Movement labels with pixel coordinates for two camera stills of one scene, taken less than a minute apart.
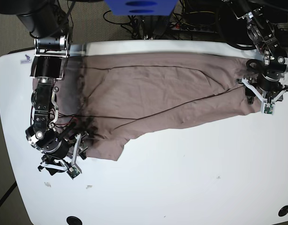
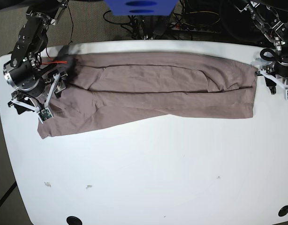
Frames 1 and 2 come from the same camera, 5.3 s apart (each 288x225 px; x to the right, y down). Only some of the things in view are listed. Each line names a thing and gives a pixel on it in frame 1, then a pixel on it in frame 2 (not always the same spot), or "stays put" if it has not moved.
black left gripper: x=267 y=87 to x=278 y=68
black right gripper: x=57 y=160 to x=37 y=93
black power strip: x=207 y=27 stays put
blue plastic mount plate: x=141 y=7 stays put
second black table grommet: x=72 y=220 stays put
